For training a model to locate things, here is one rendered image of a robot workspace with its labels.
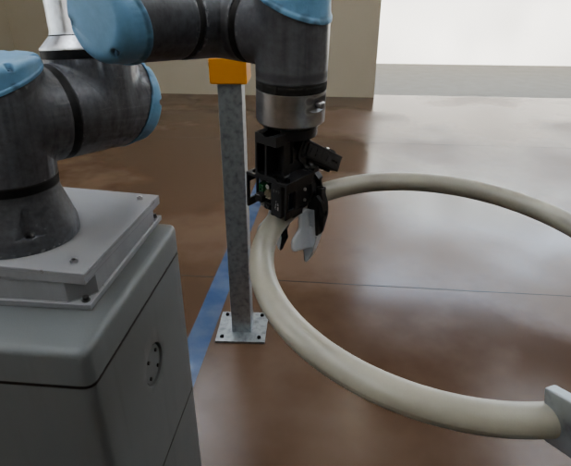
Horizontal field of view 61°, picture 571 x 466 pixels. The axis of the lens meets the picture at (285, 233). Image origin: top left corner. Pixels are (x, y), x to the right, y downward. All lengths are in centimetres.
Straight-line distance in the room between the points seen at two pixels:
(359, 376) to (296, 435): 124
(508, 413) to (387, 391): 10
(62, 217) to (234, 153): 95
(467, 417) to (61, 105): 67
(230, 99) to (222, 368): 97
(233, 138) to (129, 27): 116
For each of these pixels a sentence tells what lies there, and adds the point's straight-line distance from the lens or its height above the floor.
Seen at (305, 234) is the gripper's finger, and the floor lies 96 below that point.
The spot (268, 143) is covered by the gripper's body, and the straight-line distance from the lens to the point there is 62.
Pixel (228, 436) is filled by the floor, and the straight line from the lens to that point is 169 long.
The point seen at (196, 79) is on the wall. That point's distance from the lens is 691.
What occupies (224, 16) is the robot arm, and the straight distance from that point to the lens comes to 64.
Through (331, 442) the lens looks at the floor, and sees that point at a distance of 168.
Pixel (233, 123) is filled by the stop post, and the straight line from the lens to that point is 168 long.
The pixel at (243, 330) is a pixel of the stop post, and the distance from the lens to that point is 205.
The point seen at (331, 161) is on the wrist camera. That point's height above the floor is 105.
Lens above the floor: 127
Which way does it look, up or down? 27 degrees down
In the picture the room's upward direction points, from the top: straight up
